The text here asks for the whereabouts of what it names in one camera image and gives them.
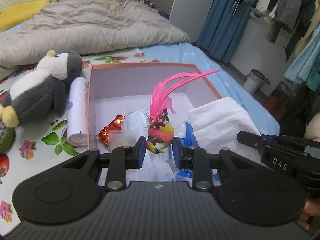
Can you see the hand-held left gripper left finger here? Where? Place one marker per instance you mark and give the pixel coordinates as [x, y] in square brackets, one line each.
[140, 152]

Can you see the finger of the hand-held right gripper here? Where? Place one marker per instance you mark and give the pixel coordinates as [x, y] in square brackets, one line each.
[250, 139]
[271, 138]

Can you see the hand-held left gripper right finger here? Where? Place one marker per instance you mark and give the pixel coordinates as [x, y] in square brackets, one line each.
[178, 152]

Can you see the blue cartoon packet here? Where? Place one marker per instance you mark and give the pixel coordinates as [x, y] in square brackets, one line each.
[187, 130]
[185, 174]

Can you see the bird toy with pink feathers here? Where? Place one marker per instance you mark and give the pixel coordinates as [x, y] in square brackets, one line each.
[162, 135]

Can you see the clear plastic wrapper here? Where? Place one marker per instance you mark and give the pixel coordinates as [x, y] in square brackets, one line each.
[120, 140]

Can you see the pleated face mask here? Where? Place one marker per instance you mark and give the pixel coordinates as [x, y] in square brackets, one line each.
[133, 122]
[157, 170]

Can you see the white paper towel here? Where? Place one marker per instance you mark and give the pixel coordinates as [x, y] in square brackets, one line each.
[220, 122]

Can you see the large red foil packet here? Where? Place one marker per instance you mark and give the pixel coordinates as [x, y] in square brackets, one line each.
[116, 123]

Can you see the pink cardboard box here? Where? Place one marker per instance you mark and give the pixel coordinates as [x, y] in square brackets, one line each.
[120, 85]

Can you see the person's right hand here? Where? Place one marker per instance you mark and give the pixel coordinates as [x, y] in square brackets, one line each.
[311, 210]

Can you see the dark red bag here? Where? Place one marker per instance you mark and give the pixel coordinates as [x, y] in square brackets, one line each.
[280, 100]

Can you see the white trash bin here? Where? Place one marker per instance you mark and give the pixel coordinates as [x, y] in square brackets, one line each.
[252, 83]

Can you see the white cylindrical can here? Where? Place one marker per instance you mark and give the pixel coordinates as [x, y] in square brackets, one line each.
[77, 105]

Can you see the grey white penguin plush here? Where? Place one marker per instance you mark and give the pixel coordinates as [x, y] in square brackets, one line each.
[35, 92]

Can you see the blue curtain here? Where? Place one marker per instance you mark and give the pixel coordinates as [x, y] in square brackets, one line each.
[225, 17]

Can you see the grey duvet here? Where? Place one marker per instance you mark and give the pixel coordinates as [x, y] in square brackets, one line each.
[100, 30]

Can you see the row of hanging clothes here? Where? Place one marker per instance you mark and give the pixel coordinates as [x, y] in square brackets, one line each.
[290, 10]

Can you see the green massager with grey knobs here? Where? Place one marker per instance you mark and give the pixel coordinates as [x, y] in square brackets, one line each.
[6, 137]

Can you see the white cabinet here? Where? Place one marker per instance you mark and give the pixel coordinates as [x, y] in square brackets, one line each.
[192, 5]

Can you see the row of small bottles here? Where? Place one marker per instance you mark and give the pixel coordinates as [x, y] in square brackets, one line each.
[147, 2]

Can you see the yellow pillow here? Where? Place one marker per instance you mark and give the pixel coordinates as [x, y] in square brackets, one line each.
[20, 12]

